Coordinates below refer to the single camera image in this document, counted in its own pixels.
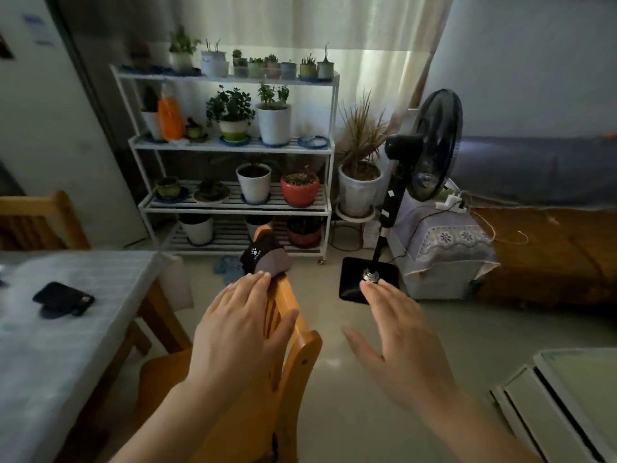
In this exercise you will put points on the person's right hand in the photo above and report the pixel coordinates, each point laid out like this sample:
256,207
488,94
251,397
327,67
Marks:
409,356

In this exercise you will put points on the person's left hand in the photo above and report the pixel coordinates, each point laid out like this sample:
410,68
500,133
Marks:
231,332

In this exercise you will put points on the person's right thumb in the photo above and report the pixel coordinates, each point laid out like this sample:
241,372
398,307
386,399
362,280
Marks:
360,347

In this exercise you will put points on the person's left thumb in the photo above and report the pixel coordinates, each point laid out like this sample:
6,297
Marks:
284,330

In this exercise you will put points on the person's left forearm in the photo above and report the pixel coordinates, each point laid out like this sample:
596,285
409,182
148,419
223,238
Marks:
178,424

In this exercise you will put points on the person's right forearm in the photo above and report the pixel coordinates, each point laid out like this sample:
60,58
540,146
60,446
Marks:
472,429

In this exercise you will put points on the wooden chair with slatted back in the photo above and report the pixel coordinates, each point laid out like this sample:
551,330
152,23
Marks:
289,380

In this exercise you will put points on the grey cloth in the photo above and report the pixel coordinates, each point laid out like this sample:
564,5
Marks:
277,262

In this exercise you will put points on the black paw-print sock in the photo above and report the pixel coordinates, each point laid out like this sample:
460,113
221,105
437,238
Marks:
251,257

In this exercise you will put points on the blue cloth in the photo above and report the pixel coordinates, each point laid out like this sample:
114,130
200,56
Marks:
227,270

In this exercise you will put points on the dark plant in red pot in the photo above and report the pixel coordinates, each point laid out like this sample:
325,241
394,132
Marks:
303,233

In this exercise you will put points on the round plant stand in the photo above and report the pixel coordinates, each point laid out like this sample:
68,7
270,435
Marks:
354,221

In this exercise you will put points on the box with lace cloth cover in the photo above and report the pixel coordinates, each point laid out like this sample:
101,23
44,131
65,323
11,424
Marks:
443,245

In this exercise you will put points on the white pot with black rim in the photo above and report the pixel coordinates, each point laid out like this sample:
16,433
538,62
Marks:
197,230

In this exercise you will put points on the succulents in red pot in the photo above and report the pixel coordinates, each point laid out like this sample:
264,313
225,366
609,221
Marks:
300,190

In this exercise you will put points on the white pot with soil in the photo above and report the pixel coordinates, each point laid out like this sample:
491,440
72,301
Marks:
254,185

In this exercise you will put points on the plant in dark shallow dish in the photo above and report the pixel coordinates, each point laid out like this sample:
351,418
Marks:
211,191

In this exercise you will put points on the spiky plant in large white pot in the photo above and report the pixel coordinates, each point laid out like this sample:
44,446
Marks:
359,187

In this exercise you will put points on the white power adapter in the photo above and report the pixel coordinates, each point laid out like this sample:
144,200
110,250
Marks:
453,203

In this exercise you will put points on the plant in green bowl pot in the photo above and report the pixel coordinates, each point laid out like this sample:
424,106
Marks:
167,187

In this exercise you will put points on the white metal plant shelf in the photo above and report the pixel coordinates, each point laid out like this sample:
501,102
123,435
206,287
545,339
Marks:
231,148

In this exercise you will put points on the empty blue saucer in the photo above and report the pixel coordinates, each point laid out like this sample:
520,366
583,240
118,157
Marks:
313,142

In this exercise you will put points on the plant in tall white pot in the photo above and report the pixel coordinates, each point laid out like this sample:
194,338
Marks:
274,122

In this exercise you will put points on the brown mat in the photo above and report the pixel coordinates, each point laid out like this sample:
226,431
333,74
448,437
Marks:
549,255

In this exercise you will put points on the black standing fan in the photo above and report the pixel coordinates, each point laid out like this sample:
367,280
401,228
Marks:
434,149

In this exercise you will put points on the white appliance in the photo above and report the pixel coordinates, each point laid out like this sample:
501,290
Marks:
569,400

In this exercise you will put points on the small plant in green pot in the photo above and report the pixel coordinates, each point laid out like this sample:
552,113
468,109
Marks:
195,131

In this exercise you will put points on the black phone case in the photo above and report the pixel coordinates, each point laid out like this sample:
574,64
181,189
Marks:
62,299

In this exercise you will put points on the white striped tablecloth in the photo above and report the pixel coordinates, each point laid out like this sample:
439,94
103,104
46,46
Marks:
62,361

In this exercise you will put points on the leafy plant in green-rimmed pot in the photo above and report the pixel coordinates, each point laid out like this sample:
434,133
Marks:
234,110

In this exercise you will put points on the orange plastic bag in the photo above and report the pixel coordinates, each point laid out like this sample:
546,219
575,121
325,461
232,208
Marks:
171,118

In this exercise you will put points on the sofa with grey-blue cover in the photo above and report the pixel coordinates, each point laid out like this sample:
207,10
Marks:
535,168

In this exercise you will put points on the cactus in white pot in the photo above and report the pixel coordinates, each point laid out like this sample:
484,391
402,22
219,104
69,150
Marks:
152,118

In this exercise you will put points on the row of small potted plants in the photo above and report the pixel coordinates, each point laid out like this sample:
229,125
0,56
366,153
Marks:
214,62

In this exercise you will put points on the sheer white curtain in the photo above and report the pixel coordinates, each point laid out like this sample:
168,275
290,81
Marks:
337,38

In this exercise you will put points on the white refrigerator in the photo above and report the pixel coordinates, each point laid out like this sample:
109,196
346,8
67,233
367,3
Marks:
53,130

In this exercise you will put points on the blue paper note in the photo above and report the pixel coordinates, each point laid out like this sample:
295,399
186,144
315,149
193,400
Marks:
38,29

